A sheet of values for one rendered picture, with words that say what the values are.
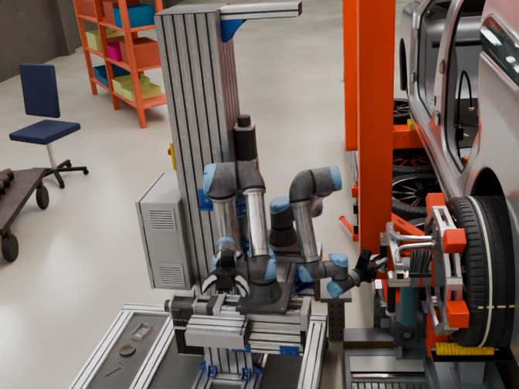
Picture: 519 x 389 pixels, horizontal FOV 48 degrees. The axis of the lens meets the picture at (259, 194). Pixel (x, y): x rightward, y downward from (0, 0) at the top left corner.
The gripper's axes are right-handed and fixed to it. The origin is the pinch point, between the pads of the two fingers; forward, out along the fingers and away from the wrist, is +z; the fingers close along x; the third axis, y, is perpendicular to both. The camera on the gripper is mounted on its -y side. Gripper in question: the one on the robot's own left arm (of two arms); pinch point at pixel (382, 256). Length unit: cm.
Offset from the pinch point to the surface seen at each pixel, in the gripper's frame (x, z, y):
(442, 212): 23.9, 10.8, -27.4
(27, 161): -518, -7, 83
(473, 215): 41, 6, -34
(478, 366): 46, 15, 48
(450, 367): 30, 16, 59
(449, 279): 45.5, -14.2, -14.6
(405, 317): 13.0, 1.3, 29.8
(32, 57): -1054, 200, 62
